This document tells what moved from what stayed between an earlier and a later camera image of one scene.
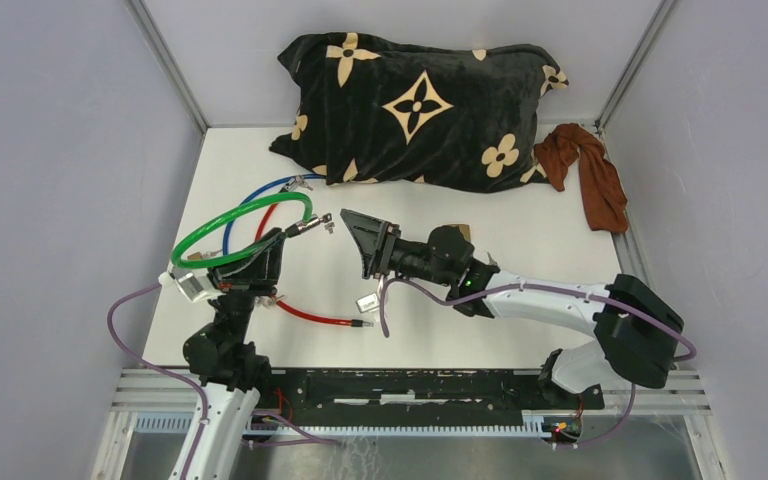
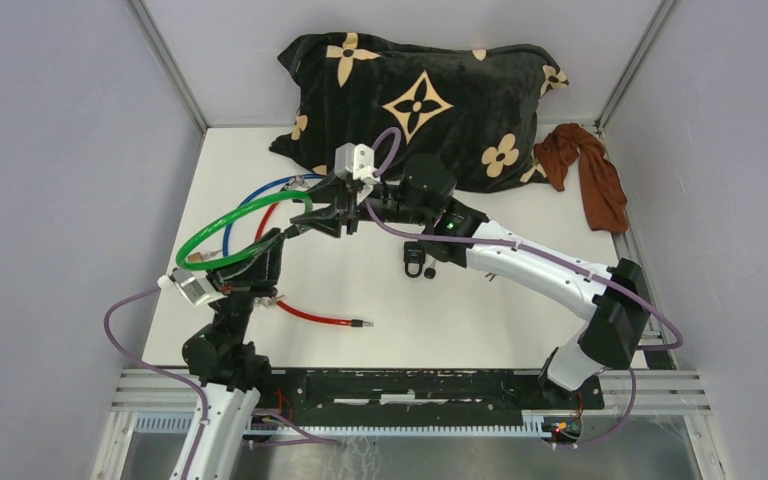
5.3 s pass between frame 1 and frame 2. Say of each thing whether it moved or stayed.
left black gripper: stayed
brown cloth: stayed
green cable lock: stayed
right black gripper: moved
